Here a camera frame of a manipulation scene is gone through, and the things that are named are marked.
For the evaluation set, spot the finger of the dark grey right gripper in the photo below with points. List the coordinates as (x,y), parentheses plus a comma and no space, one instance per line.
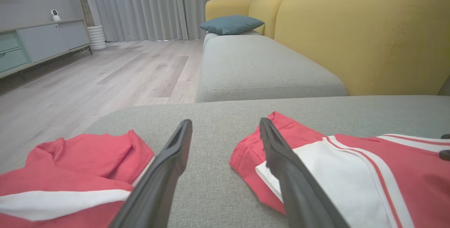
(446,136)
(445,155)

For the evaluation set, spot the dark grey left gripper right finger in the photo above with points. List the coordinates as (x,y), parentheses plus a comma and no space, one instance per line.
(299,200)

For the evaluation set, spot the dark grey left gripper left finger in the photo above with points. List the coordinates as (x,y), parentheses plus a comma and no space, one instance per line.
(154,193)

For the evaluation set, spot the red shirt with white sleeves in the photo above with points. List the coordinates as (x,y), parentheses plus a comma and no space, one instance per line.
(415,178)

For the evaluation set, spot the red garment with white band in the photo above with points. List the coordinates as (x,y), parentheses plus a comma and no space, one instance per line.
(70,157)

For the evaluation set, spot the grey and yellow sofa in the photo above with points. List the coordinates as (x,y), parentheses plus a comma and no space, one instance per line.
(246,70)

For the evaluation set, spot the white ribbed planter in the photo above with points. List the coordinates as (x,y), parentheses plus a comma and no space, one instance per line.
(96,38)

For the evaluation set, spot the grey and green media cabinet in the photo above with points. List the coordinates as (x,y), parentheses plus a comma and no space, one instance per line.
(52,40)

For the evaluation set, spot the teal throw pillow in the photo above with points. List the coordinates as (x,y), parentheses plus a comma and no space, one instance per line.
(230,25)

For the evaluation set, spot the brown plant trunk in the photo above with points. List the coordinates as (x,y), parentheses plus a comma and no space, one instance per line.
(83,3)

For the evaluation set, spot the small white security camera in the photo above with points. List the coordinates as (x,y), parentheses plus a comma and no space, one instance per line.
(55,15)

